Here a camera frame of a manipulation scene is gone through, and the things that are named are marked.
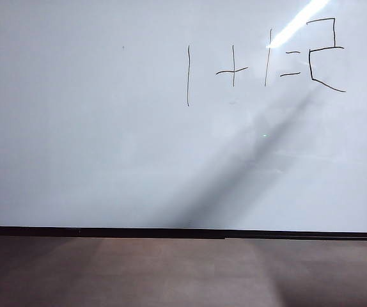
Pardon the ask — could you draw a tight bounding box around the white whiteboard with black frame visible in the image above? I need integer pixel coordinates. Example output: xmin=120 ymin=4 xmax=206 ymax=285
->
xmin=0 ymin=0 xmax=367 ymax=241

